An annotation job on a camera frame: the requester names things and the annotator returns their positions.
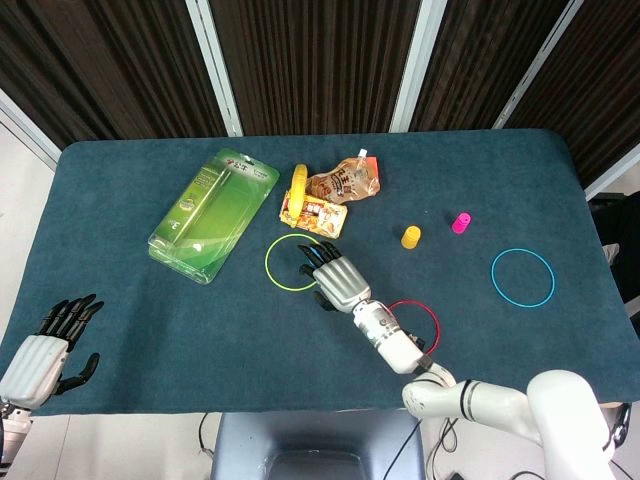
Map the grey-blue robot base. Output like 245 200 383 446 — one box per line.
210 409 426 480

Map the dark teal table cloth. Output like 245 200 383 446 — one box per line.
0 128 640 417

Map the black floor cable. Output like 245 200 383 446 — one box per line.
429 417 469 469
198 412 216 456

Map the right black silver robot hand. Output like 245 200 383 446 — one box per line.
297 241 372 315

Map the orange snack packet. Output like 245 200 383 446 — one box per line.
278 188 349 240

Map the white partition post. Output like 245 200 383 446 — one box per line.
492 0 584 130
583 144 640 201
185 0 245 137
388 0 448 134
0 88 62 171

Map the green blister pack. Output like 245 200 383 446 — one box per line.
147 147 281 286

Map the yellow banana toy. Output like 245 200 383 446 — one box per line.
291 163 309 221

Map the dark brown ribbed partition panel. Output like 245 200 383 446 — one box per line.
409 0 571 132
0 0 226 149
209 0 421 136
504 0 640 189

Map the red thin ring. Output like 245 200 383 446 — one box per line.
387 298 442 357

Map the black fabric object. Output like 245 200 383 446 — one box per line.
587 192 640 304

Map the brown spouted drink pouch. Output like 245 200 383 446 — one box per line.
304 147 382 205

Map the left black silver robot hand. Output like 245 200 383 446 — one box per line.
0 293 105 409

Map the yellow-green thin ring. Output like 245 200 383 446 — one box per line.
264 233 326 292

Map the blue thin ring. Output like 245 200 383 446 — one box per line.
490 248 556 308

